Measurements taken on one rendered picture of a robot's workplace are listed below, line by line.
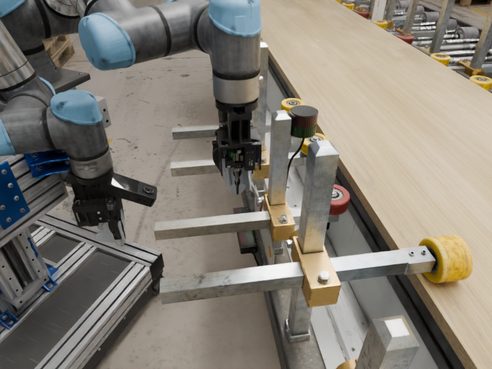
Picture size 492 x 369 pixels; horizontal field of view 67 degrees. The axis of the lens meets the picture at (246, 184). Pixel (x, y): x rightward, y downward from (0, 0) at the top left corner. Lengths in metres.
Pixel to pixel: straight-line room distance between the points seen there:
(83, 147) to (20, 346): 1.03
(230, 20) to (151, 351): 1.39
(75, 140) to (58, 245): 1.23
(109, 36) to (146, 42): 0.05
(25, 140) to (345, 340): 0.79
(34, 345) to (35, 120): 1.03
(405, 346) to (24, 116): 0.65
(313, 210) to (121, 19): 0.39
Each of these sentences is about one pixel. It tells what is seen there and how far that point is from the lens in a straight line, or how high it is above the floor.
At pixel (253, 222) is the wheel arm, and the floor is 0.86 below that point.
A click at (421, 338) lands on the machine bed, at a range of 0.82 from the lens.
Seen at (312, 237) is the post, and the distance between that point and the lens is 0.63.
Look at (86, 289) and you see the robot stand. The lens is 1.68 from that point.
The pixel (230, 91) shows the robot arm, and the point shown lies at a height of 1.22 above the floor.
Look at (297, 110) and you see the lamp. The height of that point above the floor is 1.10.
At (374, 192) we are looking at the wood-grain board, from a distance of 0.93.
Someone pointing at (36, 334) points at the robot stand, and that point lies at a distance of 1.63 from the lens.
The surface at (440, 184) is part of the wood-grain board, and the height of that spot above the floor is 0.90.
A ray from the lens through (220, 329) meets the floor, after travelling 1.71.
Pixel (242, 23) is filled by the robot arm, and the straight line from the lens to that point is 0.56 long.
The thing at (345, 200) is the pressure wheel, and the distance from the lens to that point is 0.88.
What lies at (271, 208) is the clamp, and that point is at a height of 0.87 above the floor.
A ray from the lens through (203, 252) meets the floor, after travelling 1.99.
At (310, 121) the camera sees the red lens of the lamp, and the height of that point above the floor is 1.09.
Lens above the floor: 1.44
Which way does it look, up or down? 37 degrees down
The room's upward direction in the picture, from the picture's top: straight up
